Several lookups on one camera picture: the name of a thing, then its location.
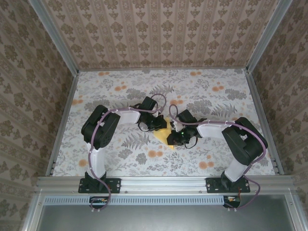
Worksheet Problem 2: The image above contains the yellow paper sheet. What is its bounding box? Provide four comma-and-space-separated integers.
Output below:
153, 116, 180, 150

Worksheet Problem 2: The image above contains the grey metal sheet panel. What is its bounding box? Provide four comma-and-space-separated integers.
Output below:
36, 194, 299, 231

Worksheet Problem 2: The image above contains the black cable junction box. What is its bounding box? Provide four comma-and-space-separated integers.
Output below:
222, 195, 242, 208

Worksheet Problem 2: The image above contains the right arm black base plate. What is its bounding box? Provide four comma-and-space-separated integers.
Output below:
206, 177, 251, 194

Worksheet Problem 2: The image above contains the aluminium front frame rail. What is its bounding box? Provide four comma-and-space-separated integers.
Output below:
36, 175, 295, 193

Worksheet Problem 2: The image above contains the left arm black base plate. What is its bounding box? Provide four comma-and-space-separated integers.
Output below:
78, 177, 122, 194

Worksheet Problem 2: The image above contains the aluminium back rail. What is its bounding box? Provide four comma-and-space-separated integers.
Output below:
78, 67, 248, 72

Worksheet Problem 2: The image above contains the left gripper thin black cable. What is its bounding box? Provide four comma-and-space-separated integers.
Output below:
138, 122, 152, 133

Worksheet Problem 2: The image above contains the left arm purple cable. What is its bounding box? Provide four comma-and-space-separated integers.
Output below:
88, 93, 168, 214

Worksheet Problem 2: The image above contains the grey slotted cable duct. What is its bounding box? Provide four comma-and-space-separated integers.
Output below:
44, 195, 227, 205

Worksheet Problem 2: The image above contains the aluminium frame post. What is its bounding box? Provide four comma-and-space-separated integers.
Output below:
27, 0, 80, 75
245, 0, 294, 73

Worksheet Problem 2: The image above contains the aluminium side rail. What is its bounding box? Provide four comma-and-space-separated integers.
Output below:
244, 68, 284, 175
45, 71, 80, 176

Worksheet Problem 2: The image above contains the floral patterned table cover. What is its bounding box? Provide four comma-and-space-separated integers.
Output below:
51, 69, 277, 178

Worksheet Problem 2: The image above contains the right gripper thin black cable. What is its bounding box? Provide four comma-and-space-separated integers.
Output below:
184, 136, 200, 149

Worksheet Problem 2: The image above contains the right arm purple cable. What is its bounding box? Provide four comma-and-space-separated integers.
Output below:
168, 103, 269, 213

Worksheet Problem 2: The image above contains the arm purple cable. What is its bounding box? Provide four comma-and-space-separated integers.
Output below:
168, 103, 269, 213
88, 93, 168, 214

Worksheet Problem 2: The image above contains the gripper thin black cable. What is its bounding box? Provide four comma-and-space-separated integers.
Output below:
138, 122, 152, 133
184, 136, 200, 149

